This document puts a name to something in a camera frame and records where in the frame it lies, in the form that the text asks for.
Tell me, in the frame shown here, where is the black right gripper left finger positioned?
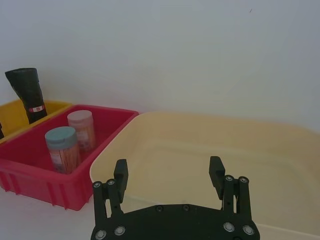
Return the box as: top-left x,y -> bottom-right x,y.
92,158 -> 130,224

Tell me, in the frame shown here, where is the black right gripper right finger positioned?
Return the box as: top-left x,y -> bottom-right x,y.
207,156 -> 252,221

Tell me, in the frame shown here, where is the cream plastic bin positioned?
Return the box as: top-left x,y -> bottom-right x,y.
89,111 -> 320,240

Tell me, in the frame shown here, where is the jar with pink lid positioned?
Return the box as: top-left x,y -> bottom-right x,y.
67,110 -> 97,153

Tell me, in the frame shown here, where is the jar with blue-grey lid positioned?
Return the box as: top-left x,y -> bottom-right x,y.
44,126 -> 82,175

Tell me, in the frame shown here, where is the red plastic bin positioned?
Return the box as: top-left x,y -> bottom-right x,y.
0,104 -> 140,212

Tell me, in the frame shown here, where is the yellow plastic bin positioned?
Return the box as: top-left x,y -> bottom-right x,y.
0,99 -> 74,145

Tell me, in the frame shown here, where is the black flashlight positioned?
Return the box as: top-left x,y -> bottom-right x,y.
4,67 -> 48,125

